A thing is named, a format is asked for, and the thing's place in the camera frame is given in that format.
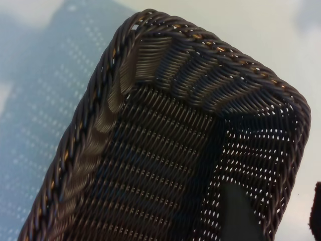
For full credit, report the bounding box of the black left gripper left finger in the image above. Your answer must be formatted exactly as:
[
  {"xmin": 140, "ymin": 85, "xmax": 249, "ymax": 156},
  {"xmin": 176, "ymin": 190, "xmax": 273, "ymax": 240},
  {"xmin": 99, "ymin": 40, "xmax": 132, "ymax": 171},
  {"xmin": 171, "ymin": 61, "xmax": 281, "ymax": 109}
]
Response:
[{"xmin": 218, "ymin": 182, "xmax": 263, "ymax": 241}]

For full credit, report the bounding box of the dark brown wicker basket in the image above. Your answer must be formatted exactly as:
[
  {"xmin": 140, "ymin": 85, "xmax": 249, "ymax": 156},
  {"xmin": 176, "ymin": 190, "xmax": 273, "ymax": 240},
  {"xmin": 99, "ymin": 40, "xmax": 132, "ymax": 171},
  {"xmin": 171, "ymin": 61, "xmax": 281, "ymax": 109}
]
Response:
[{"xmin": 17, "ymin": 8, "xmax": 311, "ymax": 241}]

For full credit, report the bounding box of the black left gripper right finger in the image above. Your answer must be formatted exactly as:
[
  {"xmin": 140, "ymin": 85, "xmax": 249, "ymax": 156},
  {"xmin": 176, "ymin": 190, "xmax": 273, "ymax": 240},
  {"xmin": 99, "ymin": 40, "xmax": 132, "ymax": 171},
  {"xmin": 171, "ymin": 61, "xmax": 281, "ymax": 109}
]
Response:
[{"xmin": 307, "ymin": 181, "xmax": 321, "ymax": 241}]

